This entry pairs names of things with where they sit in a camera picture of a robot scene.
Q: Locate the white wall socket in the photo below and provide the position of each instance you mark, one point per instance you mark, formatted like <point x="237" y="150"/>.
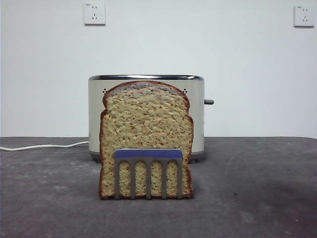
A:
<point x="94" y="14"/>
<point x="304" y="16"/>

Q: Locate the steel toast rack blue tape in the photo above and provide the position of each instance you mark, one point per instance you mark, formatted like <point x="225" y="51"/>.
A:
<point x="148" y="154"/>

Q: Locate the cream steel toaster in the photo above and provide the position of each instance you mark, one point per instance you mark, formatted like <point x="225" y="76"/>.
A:
<point x="198" y="124"/>

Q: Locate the brown seeded bread slice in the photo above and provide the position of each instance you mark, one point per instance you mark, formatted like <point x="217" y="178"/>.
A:
<point x="146" y="119"/>

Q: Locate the grey toaster lever knob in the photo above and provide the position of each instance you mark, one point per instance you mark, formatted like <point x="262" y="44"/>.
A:
<point x="209" y="101"/>

